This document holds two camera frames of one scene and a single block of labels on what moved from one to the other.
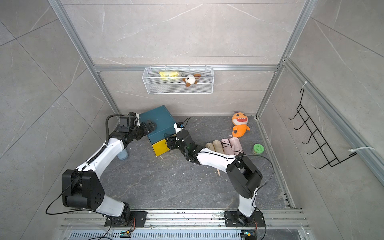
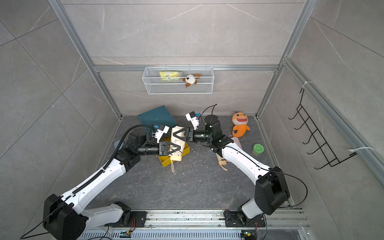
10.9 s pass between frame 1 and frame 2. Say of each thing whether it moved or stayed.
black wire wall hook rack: stayed
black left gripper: moved
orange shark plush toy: stayed
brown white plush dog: stayed
